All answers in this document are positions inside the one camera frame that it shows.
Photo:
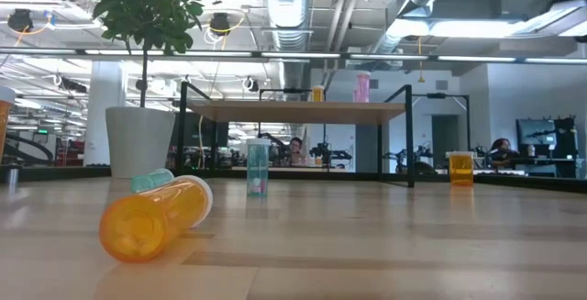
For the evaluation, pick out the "green leafy plant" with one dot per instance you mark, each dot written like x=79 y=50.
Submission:
x=147 y=15

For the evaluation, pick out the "small silver metal post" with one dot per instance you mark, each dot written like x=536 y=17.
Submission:
x=12 y=178

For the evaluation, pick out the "teal medicine bottle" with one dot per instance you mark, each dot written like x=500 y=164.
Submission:
x=151 y=180
x=258 y=167

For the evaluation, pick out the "person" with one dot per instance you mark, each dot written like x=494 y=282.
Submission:
x=294 y=146
x=502 y=146

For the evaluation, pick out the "short wide orange medicine bottle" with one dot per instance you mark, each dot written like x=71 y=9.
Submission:
x=3 y=121
x=461 y=169

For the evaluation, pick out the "green exit sign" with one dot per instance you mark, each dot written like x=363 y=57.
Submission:
x=42 y=131

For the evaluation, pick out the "wooden shelf black metal frame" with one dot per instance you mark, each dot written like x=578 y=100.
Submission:
x=298 y=112

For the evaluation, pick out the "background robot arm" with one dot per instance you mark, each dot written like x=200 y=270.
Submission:
x=328 y=153
x=403 y=158

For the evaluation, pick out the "purple medicine bottle white cap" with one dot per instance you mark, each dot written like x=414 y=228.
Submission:
x=363 y=86

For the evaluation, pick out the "small orange hanging pendant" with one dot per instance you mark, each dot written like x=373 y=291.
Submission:
x=420 y=79

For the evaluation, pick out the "white plant pot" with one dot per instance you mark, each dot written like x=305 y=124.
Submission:
x=140 y=144

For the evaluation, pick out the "black background cabinet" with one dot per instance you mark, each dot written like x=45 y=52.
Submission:
x=566 y=139

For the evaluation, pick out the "black aluminium table frame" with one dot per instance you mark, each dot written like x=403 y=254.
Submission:
x=55 y=174

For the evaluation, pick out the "tall orange medicine bottle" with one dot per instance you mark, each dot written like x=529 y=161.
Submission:
x=151 y=219

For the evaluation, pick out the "long ceiling light strip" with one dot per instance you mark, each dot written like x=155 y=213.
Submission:
x=298 y=55

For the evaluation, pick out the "black computer monitor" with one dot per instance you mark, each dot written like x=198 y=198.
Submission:
x=536 y=132

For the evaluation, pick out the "light wooden background desk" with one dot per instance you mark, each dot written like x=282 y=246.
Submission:
x=330 y=169

